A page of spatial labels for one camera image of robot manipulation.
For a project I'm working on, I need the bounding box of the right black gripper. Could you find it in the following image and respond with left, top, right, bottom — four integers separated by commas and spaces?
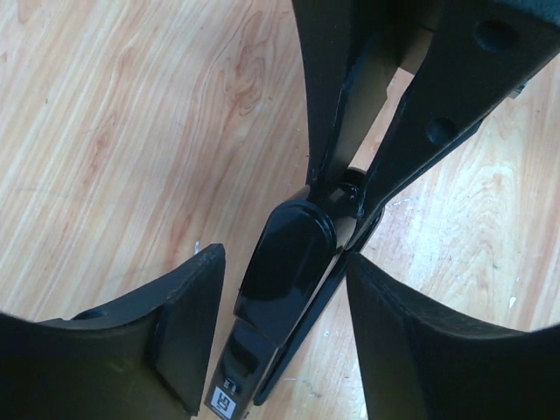
292, 1, 559, 219

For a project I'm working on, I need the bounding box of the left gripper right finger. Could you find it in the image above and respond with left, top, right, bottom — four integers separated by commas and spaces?
346, 255, 559, 419

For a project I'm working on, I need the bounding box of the black stapler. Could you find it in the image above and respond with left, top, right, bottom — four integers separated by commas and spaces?
206, 168, 375, 419

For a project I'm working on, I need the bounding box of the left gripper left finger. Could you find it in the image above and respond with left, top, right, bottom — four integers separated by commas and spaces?
1, 244, 225, 419

